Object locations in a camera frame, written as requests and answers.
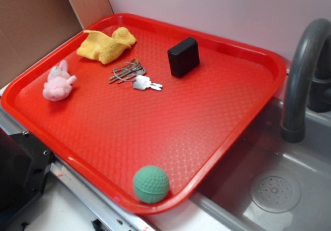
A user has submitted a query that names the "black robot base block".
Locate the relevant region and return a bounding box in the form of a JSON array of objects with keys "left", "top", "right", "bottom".
[{"left": 1, "top": 130, "right": 52, "bottom": 230}]

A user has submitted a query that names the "pink plush bunny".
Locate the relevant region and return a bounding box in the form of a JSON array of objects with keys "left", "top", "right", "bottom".
[{"left": 42, "top": 60, "right": 77, "bottom": 101}]

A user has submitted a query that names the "red plastic tray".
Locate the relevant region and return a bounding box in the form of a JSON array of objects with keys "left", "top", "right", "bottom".
[{"left": 1, "top": 13, "right": 286, "bottom": 214}]

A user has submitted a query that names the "bunch of metal keys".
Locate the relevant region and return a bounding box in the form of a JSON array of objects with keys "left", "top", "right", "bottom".
[{"left": 108, "top": 58, "right": 163, "bottom": 91}]

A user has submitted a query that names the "black rectangular box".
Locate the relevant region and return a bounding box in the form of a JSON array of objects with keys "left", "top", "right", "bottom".
[{"left": 168, "top": 37, "right": 200, "bottom": 78}]

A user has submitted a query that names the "green dimpled ball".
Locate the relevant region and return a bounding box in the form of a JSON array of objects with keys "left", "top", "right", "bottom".
[{"left": 133, "top": 165, "right": 170, "bottom": 204}]

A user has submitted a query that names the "yellow cloth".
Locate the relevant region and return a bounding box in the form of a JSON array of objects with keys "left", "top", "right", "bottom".
[{"left": 77, "top": 27, "right": 137, "bottom": 65}]

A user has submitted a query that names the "grey toy sink basin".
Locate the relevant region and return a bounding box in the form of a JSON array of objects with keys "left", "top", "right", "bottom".
[{"left": 191, "top": 99, "right": 330, "bottom": 230}]

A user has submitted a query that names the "grey sink drain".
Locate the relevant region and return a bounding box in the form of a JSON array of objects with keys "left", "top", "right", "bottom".
[{"left": 249, "top": 170, "right": 301, "bottom": 213}]

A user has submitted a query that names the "grey toy faucet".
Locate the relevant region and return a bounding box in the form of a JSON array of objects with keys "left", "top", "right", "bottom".
[{"left": 281, "top": 19, "right": 330, "bottom": 143}]

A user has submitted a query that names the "brown cardboard panel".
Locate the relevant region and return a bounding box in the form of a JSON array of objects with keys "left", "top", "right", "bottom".
[{"left": 1, "top": 0, "right": 113, "bottom": 87}]

